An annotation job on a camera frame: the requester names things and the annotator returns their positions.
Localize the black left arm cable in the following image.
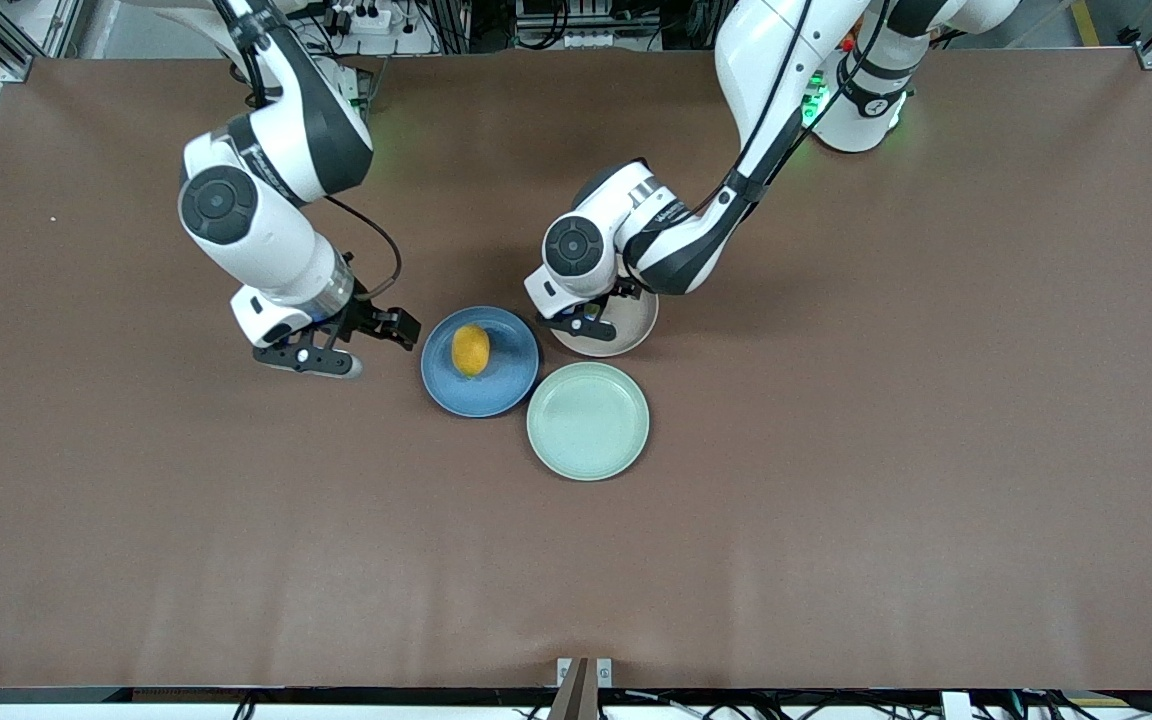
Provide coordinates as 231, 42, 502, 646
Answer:
691, 0, 817, 216

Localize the white equipment box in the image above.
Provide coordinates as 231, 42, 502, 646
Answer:
514, 0, 667, 51

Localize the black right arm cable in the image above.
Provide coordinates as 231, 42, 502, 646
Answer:
324, 194, 405, 303

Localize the grey camera pole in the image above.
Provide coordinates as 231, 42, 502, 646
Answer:
548, 657, 599, 720

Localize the yellow lemon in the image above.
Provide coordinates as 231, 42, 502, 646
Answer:
451, 323, 492, 378

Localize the pale green plate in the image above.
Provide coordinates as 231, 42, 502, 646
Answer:
526, 361, 651, 482

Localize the beige plate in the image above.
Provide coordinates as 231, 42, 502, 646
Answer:
548, 288, 660, 359

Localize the blue plate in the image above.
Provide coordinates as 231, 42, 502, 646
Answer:
420, 305, 541, 419

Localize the small metal bracket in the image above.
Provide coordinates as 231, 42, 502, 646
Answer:
556, 657, 614, 689

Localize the white power strip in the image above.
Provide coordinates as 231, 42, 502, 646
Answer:
324, 3, 394, 37

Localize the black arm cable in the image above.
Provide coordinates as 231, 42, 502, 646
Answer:
324, 194, 405, 303
691, 0, 817, 216

